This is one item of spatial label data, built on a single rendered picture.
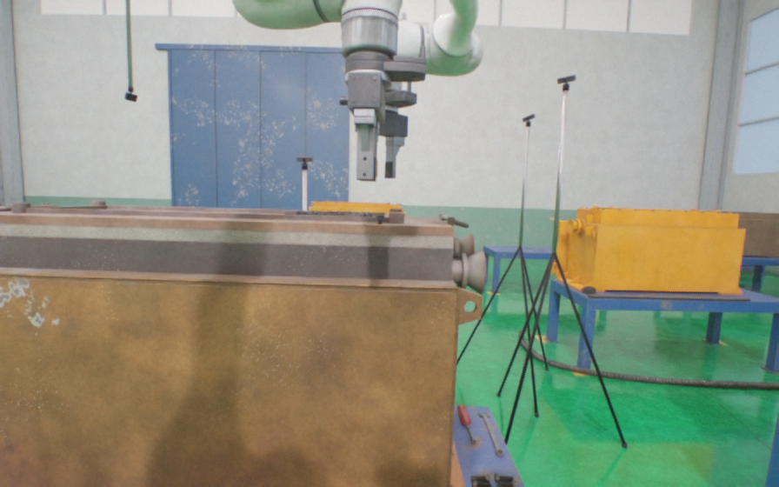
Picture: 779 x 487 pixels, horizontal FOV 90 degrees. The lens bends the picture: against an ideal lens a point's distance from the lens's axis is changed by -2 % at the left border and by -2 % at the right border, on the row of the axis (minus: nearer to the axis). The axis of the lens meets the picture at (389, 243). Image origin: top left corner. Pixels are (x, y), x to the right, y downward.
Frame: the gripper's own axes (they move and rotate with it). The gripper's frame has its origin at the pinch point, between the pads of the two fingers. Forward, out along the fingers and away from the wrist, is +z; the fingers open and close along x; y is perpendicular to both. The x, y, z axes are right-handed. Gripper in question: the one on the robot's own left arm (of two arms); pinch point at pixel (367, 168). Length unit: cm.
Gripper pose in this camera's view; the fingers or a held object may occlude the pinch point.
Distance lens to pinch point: 66.1
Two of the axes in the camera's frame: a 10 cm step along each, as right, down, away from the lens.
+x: -0.4, 1.2, -9.9
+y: -10.0, -0.3, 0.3
